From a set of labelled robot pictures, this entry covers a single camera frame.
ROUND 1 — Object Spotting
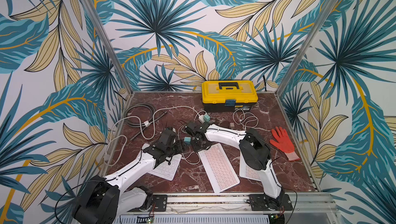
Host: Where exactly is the teal USB charger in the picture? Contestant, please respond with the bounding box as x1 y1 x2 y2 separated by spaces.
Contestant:
184 137 191 145
203 114 210 122

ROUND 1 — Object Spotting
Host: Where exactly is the white keyboard cable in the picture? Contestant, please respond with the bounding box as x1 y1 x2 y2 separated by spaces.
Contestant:
179 149 202 165

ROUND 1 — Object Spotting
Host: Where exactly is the white USB cable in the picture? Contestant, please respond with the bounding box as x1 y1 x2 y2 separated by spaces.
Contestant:
231 108 259 130

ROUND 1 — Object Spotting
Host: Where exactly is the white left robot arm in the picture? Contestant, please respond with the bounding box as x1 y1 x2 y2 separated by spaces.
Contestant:
72 128 186 224

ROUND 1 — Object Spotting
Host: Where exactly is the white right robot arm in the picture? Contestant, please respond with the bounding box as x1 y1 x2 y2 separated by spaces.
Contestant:
185 122 284 200

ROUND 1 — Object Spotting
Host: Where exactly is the white keyboard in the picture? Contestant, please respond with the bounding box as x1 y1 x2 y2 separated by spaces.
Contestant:
149 154 182 181

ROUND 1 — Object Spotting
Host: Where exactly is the middle pink keyboard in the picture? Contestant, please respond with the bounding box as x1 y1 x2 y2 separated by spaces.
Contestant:
198 143 240 194

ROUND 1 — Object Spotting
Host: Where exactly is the pink keyboard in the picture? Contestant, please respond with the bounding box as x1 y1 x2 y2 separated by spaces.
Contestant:
239 157 260 181
198 143 240 194

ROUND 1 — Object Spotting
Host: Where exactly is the right pink keyboard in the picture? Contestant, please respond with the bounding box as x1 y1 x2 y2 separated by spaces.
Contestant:
239 157 260 181

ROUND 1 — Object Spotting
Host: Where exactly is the white power strip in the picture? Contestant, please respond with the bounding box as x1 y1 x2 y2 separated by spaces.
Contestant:
199 115 205 123

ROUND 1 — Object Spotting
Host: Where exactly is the yellow black toolbox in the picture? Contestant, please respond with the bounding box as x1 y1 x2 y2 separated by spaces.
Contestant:
202 81 258 113

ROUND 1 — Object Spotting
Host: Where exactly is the red glove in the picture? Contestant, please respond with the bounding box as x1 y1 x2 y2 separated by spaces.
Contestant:
270 127 301 161

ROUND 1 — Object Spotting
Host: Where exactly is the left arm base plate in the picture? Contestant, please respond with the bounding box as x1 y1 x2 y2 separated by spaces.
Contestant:
137 195 168 212

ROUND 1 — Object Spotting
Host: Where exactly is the white power strip cord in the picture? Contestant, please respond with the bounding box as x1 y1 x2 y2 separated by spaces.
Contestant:
103 104 206 166

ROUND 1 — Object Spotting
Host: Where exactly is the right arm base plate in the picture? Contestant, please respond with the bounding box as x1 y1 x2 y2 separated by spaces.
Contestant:
247 193 293 212

